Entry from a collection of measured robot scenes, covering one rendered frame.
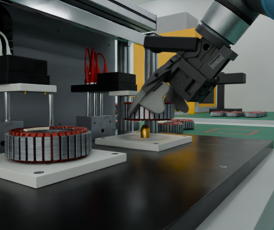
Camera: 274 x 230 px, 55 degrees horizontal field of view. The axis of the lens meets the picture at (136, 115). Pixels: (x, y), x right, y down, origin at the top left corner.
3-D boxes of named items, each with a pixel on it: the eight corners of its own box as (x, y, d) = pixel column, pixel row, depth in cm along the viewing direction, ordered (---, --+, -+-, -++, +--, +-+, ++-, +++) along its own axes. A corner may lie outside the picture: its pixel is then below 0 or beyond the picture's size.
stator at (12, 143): (108, 153, 38) (108, 127, 38) (39, 169, 29) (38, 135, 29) (57, 146, 44) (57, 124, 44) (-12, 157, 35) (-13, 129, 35)
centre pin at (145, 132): (151, 137, 57) (151, 124, 57) (146, 138, 55) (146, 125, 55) (143, 136, 58) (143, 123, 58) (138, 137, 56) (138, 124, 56)
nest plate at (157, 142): (192, 141, 58) (192, 135, 58) (158, 151, 46) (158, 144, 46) (136, 136, 67) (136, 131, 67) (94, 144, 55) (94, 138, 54)
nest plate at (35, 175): (126, 161, 38) (126, 153, 38) (36, 189, 26) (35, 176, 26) (58, 150, 47) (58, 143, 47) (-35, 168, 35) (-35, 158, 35)
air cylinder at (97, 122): (112, 137, 66) (112, 114, 66) (91, 140, 60) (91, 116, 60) (97, 135, 69) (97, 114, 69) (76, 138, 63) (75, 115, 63)
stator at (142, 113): (183, 119, 57) (183, 101, 57) (157, 122, 48) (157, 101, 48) (140, 117, 63) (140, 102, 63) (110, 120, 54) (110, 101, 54)
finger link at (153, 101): (141, 127, 46) (180, 93, 47) (120, 105, 48) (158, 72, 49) (144, 133, 48) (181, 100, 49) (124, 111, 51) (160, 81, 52)
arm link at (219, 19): (208, -5, 44) (222, 10, 51) (190, 19, 46) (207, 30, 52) (243, 19, 41) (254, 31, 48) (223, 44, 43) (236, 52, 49)
